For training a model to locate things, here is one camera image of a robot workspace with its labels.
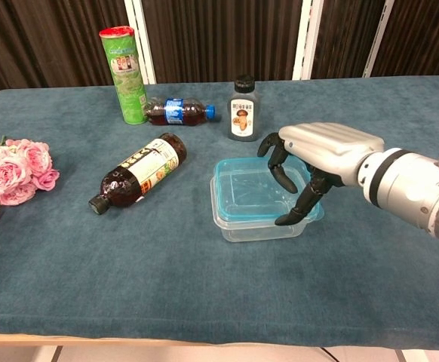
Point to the dark brown partition screen panel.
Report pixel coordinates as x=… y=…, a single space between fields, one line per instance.
x=219 y=37
x=53 y=41
x=419 y=37
x=344 y=37

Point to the pink rose bouquet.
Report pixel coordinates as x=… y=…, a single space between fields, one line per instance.
x=12 y=169

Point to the green chips can red lid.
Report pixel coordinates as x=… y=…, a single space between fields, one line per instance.
x=127 y=83

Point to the teal table cloth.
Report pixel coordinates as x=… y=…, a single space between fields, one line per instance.
x=166 y=271

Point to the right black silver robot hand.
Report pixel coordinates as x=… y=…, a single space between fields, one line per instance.
x=329 y=147

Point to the clear plastic food container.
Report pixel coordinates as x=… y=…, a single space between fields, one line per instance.
x=257 y=232

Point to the grey mushroom sauce bottle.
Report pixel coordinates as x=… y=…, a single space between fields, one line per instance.
x=244 y=113

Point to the dark tea bottle white label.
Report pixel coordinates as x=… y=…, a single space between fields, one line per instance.
x=144 y=171

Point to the cola bottle blue label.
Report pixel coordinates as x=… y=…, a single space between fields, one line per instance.
x=178 y=111

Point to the blue plastic lid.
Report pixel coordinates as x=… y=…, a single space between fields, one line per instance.
x=246 y=188

